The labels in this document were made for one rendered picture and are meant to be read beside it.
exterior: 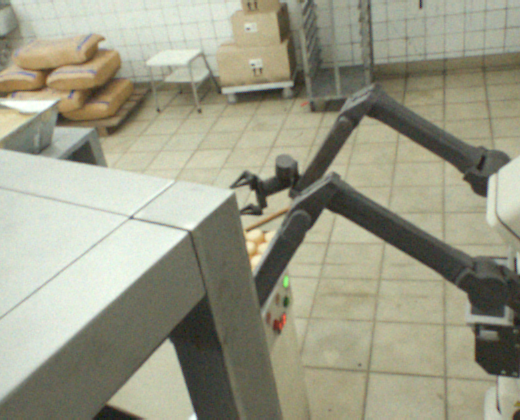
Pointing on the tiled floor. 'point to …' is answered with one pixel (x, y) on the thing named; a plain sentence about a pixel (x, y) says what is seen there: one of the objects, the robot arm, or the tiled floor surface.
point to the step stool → (181, 71)
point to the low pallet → (105, 118)
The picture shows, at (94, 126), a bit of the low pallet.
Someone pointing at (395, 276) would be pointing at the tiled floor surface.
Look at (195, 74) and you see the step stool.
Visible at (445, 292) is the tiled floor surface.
